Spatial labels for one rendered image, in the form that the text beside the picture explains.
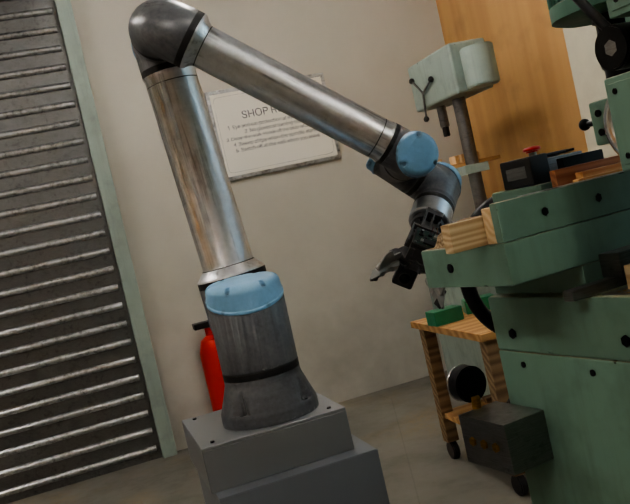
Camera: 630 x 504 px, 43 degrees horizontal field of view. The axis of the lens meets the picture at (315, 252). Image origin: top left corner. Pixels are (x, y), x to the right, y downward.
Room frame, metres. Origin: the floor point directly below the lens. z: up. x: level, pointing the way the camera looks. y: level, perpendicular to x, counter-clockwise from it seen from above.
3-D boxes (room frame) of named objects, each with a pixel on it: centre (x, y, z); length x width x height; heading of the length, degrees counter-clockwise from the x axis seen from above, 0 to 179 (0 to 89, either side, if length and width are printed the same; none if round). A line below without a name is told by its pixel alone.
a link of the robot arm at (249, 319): (1.57, 0.15, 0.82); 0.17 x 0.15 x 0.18; 9
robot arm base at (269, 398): (1.56, 0.15, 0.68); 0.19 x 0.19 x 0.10
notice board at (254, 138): (4.18, 0.06, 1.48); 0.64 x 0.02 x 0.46; 106
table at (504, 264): (1.34, -0.46, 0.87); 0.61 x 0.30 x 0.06; 115
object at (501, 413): (1.27, -0.23, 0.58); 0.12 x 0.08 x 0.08; 25
